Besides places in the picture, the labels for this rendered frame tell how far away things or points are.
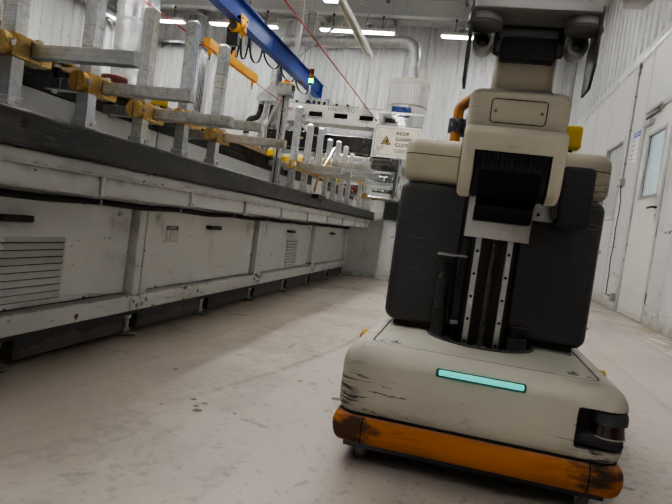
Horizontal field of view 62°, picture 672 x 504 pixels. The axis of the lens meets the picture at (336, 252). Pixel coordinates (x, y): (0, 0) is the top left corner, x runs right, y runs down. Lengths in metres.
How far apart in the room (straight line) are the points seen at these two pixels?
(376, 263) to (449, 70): 7.41
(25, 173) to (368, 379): 0.93
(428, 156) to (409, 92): 8.62
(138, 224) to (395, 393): 1.32
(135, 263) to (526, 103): 1.54
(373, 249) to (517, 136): 4.81
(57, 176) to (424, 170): 0.96
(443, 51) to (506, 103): 11.48
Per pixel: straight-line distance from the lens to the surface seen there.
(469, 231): 1.48
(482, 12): 1.31
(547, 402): 1.30
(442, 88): 12.58
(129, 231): 2.28
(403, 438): 1.32
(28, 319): 1.89
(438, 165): 1.59
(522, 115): 1.35
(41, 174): 1.55
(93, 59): 1.37
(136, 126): 1.84
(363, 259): 6.05
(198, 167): 2.10
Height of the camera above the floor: 0.55
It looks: 3 degrees down
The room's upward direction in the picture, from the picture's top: 8 degrees clockwise
